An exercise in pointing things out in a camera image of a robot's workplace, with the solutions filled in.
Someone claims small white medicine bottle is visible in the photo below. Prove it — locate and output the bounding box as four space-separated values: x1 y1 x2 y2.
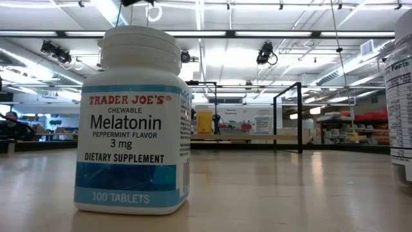
253 115 274 135

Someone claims person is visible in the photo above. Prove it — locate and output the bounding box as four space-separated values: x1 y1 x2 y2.
0 111 35 142

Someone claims storage shelving with red bins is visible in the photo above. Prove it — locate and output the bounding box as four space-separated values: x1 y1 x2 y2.
317 109 390 146

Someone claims hanging grey cord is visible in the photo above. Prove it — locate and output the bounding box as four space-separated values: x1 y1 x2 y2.
330 0 357 136

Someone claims black overhead light bar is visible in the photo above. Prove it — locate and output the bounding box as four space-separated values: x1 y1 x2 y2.
0 29 396 40

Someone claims Trader Joe's melatonin bottle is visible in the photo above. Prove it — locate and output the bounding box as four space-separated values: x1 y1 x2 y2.
73 25 193 216

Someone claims orange pill bottle white cap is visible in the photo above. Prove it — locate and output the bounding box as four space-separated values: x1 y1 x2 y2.
194 104 214 135

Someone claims wooden shelf black metal frame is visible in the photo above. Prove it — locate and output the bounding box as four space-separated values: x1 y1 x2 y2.
185 80 303 154

